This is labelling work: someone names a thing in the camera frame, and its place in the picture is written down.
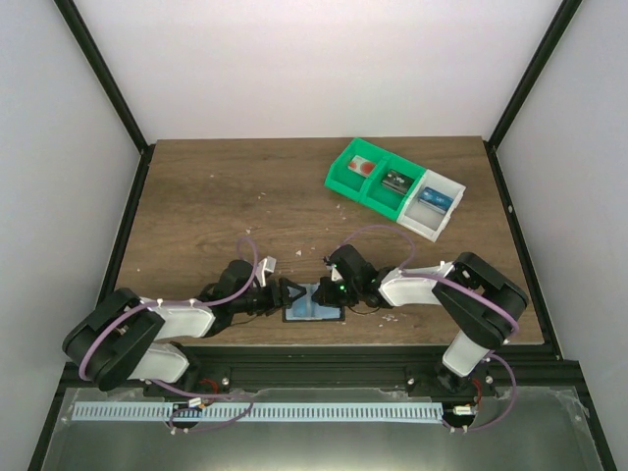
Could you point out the black aluminium front rail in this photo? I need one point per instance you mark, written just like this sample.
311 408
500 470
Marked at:
412 369

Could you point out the light blue slotted cable duct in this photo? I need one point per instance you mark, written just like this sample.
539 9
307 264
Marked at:
267 412

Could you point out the black card holder wallet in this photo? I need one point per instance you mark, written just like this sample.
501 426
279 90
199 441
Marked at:
326 314

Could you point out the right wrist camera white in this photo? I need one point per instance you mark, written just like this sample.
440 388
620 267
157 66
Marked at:
332 264

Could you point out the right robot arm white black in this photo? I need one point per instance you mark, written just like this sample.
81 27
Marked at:
483 303

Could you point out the blue vip card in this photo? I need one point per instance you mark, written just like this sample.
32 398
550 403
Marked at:
301 310

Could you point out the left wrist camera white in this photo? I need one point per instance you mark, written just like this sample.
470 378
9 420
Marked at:
265 269

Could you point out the left black frame post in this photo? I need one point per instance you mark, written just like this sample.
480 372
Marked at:
91 52

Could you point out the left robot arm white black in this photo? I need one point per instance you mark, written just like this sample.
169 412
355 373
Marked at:
128 337

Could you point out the right black frame post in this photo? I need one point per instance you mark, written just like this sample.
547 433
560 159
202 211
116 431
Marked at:
558 25

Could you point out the green bin middle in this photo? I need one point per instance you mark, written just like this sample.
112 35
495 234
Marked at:
385 201

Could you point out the white bin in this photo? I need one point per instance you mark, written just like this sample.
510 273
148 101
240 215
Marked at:
421 219

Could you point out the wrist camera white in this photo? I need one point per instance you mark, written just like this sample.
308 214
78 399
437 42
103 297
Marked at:
332 264
265 269

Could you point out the green bin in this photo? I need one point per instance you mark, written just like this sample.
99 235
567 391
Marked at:
385 201
346 183

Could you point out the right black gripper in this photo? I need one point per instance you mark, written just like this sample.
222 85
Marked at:
323 292

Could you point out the black frame post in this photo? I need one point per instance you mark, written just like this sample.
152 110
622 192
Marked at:
558 25
91 52

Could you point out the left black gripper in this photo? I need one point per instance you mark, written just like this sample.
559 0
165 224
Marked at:
283 293

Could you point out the black card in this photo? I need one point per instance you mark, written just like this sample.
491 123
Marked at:
397 182

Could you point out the green bin left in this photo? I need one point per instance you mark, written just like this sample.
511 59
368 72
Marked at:
346 183

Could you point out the red white card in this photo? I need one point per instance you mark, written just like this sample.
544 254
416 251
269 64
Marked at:
361 166

